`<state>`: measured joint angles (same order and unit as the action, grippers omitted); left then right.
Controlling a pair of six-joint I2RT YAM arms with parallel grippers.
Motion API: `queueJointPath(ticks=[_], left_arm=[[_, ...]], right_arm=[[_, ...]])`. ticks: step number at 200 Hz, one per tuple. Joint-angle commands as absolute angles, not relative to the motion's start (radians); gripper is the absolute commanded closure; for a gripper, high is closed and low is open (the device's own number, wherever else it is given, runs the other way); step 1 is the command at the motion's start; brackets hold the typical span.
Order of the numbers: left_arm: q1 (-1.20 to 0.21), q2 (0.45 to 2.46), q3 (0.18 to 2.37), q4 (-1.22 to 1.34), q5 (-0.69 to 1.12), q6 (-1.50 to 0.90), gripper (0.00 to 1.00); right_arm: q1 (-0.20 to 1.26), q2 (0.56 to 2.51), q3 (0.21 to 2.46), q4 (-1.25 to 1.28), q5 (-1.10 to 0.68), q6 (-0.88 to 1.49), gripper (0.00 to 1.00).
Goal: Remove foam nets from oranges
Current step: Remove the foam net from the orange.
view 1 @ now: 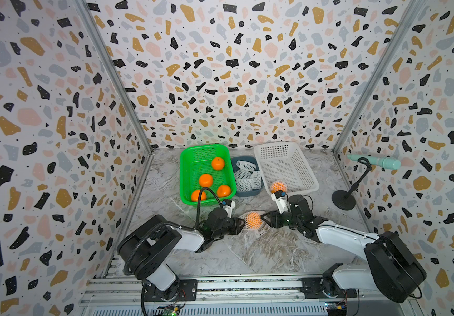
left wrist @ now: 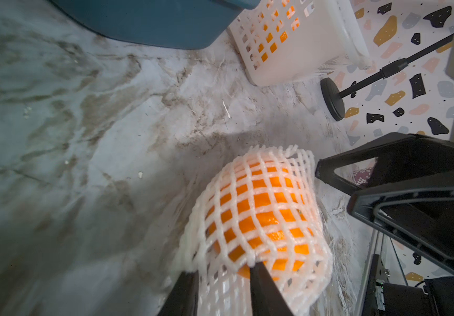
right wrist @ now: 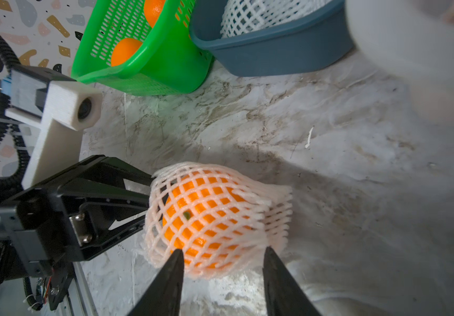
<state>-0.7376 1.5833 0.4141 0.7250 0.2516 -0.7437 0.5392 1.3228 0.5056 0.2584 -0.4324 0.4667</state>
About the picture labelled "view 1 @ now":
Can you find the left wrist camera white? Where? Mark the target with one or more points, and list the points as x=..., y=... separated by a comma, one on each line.
x=228, y=205

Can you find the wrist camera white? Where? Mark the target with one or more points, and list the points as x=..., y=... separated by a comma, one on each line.
x=228, y=205
x=280, y=197

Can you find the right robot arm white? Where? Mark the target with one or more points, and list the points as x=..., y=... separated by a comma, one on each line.
x=390, y=268

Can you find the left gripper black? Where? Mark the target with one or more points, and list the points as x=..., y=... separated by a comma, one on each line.
x=238, y=223

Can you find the white foam net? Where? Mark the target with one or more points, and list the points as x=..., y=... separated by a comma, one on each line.
x=246, y=165
x=242, y=174
x=243, y=217
x=257, y=180

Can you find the dark teal plastic bin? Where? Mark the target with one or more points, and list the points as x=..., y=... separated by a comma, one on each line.
x=235, y=168

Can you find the black microphone stand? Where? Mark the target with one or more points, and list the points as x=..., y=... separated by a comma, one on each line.
x=344, y=199

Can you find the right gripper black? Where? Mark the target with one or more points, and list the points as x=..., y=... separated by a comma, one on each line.
x=276, y=217

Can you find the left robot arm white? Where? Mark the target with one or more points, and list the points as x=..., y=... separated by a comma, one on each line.
x=144, y=251

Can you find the green plastic mesh basket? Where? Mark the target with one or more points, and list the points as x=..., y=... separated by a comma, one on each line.
x=196, y=161

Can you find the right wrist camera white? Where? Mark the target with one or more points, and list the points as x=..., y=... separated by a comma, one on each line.
x=280, y=197

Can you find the white plastic mesh basket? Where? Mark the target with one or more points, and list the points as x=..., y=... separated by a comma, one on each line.
x=285, y=162

